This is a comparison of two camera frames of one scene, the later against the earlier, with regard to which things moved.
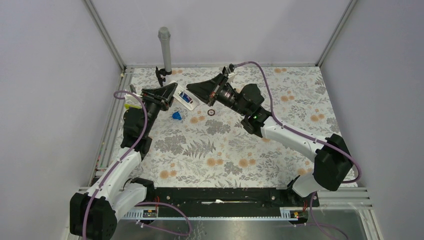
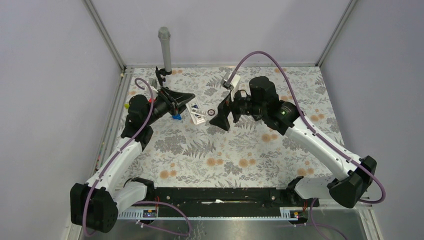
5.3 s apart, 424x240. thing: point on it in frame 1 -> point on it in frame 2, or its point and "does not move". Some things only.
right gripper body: (223, 94) -> (242, 106)
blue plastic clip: (176, 115) does not move
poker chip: (211, 112) does not move
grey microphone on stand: (164, 34) does not move
